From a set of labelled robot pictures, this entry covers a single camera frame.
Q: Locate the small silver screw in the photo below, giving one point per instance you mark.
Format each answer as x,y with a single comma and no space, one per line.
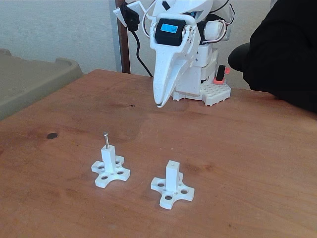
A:
107,141

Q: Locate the orange and black clamp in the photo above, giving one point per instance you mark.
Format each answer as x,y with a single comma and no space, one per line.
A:
219,81

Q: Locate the black office chair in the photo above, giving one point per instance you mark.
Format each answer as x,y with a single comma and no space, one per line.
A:
237,57

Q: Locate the beige plastic bin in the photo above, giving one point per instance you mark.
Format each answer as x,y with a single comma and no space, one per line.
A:
29,81

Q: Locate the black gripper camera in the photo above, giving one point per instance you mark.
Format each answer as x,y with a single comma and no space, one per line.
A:
131,17

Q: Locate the white perforated base plate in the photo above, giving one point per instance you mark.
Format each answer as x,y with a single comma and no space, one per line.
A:
215,95

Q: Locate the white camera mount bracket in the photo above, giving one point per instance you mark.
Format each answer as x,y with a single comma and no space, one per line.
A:
135,6

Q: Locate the white cross-base post stand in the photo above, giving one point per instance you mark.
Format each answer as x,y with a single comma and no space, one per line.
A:
172,176
109,158

